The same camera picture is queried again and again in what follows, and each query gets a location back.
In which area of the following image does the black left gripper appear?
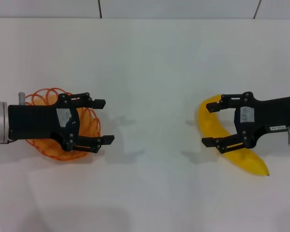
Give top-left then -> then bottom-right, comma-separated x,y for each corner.
8,92 -> 115,154

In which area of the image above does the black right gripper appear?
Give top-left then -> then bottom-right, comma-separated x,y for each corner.
202,91 -> 290,154

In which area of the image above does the orange wire basket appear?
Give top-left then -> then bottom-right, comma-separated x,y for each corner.
25,87 -> 102,162

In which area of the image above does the yellow banana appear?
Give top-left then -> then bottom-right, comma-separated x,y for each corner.
198,94 -> 271,177

